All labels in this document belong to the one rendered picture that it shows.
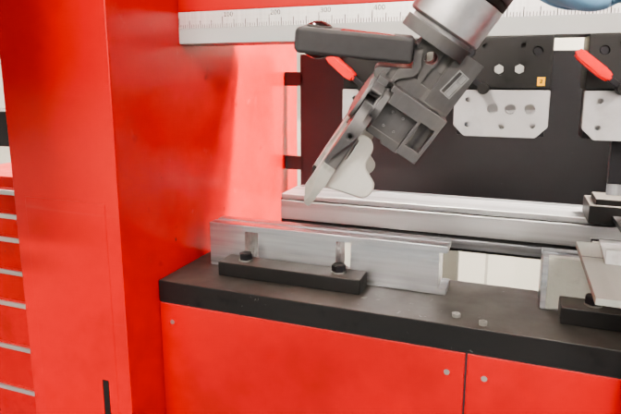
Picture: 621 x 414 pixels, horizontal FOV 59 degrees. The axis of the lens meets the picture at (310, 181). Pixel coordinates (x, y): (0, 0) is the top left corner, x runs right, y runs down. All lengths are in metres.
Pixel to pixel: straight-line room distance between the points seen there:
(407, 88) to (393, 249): 0.55
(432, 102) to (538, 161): 1.00
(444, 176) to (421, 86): 1.01
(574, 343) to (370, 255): 0.38
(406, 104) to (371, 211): 0.81
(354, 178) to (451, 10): 0.18
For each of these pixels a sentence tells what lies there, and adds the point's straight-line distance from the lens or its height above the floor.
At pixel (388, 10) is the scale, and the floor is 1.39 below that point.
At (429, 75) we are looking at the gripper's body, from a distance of 0.55.
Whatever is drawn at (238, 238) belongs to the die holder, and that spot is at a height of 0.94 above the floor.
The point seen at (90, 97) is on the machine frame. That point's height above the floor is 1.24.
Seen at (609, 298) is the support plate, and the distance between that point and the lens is 0.80.
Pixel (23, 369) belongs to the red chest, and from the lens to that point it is 1.95.
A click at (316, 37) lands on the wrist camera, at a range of 0.54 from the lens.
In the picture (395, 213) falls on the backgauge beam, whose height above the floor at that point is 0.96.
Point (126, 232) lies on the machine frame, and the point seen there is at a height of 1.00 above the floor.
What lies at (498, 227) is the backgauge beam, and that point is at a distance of 1.28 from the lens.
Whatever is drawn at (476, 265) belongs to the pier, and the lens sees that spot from 3.23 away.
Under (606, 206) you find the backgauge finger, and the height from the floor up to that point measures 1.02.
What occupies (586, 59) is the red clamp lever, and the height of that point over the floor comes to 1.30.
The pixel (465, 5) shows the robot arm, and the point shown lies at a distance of 0.52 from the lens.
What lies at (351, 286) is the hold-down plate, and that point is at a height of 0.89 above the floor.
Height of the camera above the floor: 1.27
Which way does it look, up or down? 11 degrees down
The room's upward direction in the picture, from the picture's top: straight up
